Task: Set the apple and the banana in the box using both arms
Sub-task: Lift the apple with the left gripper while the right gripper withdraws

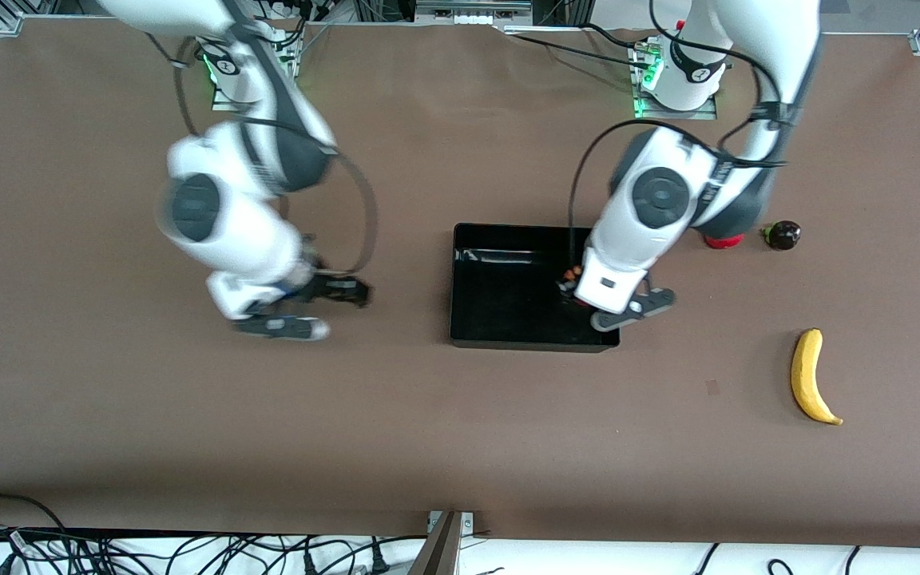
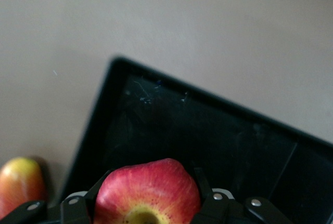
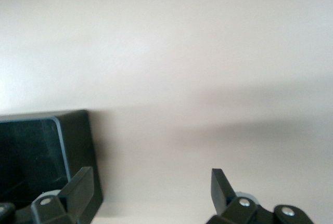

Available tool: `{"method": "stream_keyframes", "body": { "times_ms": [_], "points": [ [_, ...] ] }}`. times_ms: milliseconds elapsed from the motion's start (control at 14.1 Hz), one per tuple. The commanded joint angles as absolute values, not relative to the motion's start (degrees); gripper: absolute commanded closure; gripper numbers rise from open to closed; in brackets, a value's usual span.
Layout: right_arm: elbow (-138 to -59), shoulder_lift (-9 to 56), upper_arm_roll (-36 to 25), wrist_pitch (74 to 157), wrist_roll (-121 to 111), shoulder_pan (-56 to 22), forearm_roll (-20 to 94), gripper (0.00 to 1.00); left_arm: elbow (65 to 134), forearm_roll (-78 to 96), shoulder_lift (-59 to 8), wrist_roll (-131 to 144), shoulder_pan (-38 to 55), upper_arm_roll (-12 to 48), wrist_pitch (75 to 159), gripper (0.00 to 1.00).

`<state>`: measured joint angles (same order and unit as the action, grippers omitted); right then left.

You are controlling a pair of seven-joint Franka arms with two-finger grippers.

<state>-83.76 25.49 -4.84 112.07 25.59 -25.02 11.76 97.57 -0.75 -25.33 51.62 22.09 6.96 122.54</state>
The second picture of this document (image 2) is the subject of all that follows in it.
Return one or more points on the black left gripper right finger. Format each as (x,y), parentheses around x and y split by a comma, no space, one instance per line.
(218,211)

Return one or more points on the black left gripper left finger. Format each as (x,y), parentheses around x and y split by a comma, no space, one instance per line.
(75,211)

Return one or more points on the red yellow apple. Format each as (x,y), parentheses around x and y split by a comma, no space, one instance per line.
(145,190)

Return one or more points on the black rectangular box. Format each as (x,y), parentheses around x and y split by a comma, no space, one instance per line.
(182,130)

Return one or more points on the red yellow mango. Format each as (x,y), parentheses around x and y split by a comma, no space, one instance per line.
(18,182)

